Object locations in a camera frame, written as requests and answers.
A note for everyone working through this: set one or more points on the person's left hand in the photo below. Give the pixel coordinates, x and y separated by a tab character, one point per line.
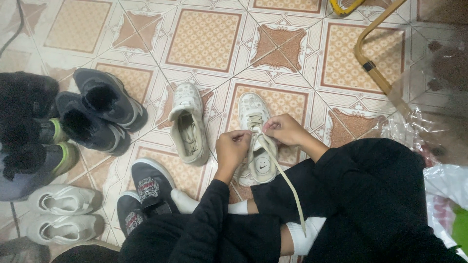
230	151

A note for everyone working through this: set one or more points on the yellow curved tube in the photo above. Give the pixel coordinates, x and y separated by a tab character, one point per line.
342	9

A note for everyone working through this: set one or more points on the white slip-on shoe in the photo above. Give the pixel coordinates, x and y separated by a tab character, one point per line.
62	229
62	199

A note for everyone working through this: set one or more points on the black slip-on with embroidered patch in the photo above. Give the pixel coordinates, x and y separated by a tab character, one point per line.
129	215
153	182

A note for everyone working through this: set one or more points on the black shoe with green trim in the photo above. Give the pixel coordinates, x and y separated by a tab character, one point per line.
36	171
47	131

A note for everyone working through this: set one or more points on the clear plastic bag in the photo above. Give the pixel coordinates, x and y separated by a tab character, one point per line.
435	109

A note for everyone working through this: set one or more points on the black fuzzy shoe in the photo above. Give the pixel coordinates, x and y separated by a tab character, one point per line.
25	95

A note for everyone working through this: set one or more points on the person's white sock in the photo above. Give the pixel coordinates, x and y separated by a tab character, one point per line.
303	237
186	202

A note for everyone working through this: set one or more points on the green object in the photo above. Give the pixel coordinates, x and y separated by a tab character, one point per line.
461	224

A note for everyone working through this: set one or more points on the white plastic bag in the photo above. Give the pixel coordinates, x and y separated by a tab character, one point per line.
444	186

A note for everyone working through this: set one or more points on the white sneaker with beige lining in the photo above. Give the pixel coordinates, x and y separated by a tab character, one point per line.
188	124

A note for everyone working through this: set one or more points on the white sneaker with smiley insole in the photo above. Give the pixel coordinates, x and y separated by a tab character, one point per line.
254	106

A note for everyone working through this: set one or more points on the person's right hand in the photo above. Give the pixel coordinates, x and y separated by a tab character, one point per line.
289	130

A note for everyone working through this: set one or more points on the dark navy sneaker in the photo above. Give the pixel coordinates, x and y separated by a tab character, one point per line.
117	98
91	128

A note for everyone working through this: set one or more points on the beige shoelace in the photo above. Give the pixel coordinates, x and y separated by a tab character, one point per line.
283	175

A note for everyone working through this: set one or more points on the person's black trousers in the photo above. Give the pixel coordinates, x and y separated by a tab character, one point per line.
365	204

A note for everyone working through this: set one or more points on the tan metal chair leg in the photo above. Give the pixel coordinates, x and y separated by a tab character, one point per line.
373	69

